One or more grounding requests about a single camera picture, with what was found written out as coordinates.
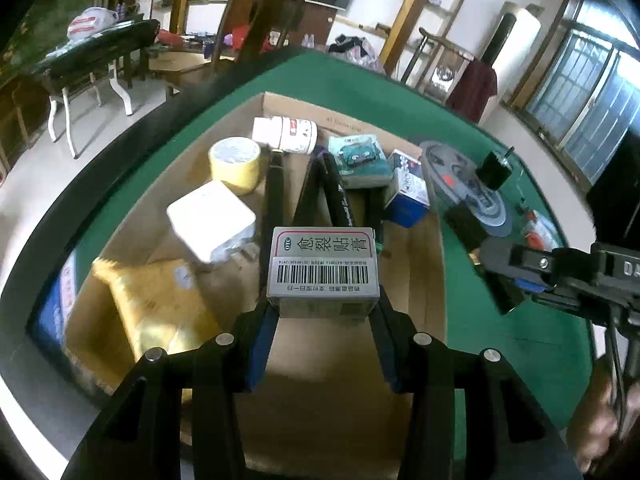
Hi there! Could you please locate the white standing air conditioner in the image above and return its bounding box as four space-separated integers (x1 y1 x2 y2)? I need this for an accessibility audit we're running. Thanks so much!
480 1 541 125

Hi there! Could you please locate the yellow brown paper packet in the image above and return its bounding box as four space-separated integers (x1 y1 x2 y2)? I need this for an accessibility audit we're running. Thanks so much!
92 258 221 359

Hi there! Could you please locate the black marker blue cap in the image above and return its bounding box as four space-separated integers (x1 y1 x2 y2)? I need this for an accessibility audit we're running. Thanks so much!
292 157 323 226

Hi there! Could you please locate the pile of clothes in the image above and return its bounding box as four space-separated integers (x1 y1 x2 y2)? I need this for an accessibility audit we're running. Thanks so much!
328 35 384 73

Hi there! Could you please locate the teal tissue pack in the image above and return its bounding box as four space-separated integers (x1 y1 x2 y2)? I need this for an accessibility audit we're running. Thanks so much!
328 134 393 190

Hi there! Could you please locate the grey barcode medicine box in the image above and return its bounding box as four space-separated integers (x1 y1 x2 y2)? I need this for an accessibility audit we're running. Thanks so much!
266 226 380 318

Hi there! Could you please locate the black cylindrical motor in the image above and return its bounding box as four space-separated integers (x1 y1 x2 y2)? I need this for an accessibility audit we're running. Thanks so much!
475 146 514 191

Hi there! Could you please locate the brown cardboard box tray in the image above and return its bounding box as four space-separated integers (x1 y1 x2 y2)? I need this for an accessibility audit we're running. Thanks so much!
64 92 454 479

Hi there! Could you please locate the black marker purple cap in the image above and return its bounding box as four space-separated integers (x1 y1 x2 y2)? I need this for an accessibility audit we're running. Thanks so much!
319 152 355 228

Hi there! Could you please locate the wooden chair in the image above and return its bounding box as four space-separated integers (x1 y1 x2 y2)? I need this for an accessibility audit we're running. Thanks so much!
400 27 474 104

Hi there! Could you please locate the white plastic bag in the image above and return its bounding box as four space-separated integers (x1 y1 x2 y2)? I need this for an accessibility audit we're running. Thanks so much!
66 6 118 42

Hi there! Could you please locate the yellow tape roll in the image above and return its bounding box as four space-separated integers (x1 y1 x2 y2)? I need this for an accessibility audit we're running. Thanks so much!
208 136 262 196

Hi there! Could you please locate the black marker yellow cap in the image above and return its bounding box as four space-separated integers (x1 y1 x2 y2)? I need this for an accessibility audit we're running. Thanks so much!
258 150 284 294

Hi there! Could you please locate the red white small box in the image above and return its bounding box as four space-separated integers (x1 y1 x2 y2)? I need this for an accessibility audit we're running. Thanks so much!
522 209 560 252

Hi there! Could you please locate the dark red hanging cloth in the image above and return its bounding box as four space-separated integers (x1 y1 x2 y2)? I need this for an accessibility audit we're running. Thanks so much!
446 60 498 124

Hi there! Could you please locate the round grey table centre panel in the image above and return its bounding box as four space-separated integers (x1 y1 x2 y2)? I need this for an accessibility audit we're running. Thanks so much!
420 140 512 237

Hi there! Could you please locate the person right hand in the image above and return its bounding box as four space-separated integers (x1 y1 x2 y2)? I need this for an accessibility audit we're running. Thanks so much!
566 356 618 474

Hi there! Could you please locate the white medicine bottle red label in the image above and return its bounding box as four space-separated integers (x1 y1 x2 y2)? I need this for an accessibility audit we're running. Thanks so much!
250 116 318 155

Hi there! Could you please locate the white power adapter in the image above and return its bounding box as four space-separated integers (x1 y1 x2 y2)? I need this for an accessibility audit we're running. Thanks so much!
166 181 256 264

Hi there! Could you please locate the black glass side table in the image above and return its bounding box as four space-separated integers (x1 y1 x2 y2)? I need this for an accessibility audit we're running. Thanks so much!
34 18 160 159

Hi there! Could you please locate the blue white small carton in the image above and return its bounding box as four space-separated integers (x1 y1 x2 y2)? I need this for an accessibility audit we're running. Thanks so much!
384 148 431 229

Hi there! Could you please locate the black marker green cap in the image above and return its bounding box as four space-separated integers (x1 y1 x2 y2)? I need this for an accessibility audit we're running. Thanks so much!
362 188 384 254

